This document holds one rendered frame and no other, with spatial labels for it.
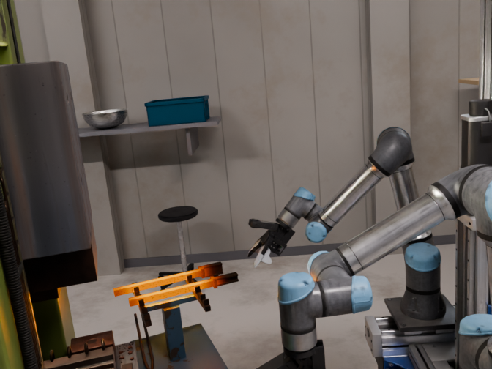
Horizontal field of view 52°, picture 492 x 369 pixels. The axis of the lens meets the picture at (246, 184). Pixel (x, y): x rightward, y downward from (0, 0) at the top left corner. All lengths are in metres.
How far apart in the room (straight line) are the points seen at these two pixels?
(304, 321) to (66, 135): 0.62
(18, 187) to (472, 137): 1.15
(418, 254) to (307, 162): 2.72
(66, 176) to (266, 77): 3.37
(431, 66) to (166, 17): 2.22
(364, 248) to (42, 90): 0.77
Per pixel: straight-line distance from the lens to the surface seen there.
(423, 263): 1.84
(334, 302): 1.08
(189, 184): 4.53
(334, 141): 4.46
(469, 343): 1.43
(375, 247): 1.20
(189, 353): 2.08
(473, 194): 1.18
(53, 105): 1.11
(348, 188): 1.79
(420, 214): 1.23
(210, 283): 1.98
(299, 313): 1.07
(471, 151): 1.54
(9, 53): 1.52
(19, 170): 1.13
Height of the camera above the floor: 1.73
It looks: 13 degrees down
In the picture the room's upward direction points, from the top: 5 degrees counter-clockwise
